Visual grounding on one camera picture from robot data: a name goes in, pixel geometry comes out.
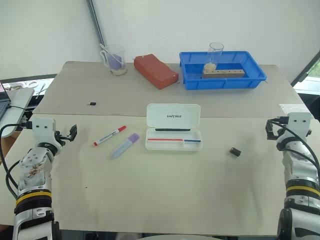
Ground tall clear glass cylinder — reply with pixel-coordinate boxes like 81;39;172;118
205;42;225;73

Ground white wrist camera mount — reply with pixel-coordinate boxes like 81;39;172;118
31;117;56;149
285;112;312;141

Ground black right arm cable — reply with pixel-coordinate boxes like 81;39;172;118
269;116;320;177

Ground beige cardboard sheet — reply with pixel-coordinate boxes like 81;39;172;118
0;113;320;238
32;60;305;119

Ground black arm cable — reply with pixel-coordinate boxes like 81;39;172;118
269;116;320;177
0;120;33;201

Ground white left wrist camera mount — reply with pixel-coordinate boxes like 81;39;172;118
31;117;56;149

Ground purple capped highlighter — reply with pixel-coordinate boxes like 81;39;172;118
110;132;140;159

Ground wooden block with holes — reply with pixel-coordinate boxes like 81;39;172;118
201;69;246;80

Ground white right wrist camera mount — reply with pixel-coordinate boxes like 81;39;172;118
285;112;312;141

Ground glass measuring cup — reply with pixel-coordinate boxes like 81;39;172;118
99;44;128;76

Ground open laptop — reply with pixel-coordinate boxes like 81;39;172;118
0;80;12;121

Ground blue plastic bin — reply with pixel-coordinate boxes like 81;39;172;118
179;50;268;91

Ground red capped whiteboard marker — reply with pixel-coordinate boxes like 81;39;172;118
93;125;127;147

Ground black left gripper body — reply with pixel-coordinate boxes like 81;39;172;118
54;129;72;147

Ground black chair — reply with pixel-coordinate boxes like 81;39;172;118
298;92;320;121

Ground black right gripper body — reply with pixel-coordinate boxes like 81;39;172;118
270;117;289;141

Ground red pen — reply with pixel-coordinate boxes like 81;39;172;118
147;138;184;147

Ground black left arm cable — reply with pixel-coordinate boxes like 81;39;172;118
0;120;33;201

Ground grey metal pole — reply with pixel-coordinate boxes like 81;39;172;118
86;0;107;49

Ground white pencil case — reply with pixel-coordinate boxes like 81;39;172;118
145;103;203;152

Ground red brick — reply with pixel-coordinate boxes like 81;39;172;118
133;53;179;90

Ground small dark brown block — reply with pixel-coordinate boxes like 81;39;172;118
229;146;243;159

